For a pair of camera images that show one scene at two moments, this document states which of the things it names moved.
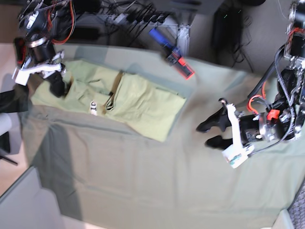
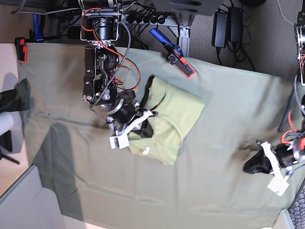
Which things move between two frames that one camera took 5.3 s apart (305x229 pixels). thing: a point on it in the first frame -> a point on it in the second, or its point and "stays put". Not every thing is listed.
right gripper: x=269 y=125 -> x=286 y=155
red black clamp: x=20 y=44 stays put
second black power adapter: x=235 y=22 stays put
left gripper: x=55 y=80 -> x=124 y=111
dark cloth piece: x=15 y=100 stays put
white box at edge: x=26 y=205 stays put
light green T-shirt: x=104 y=91 -> x=177 y=110
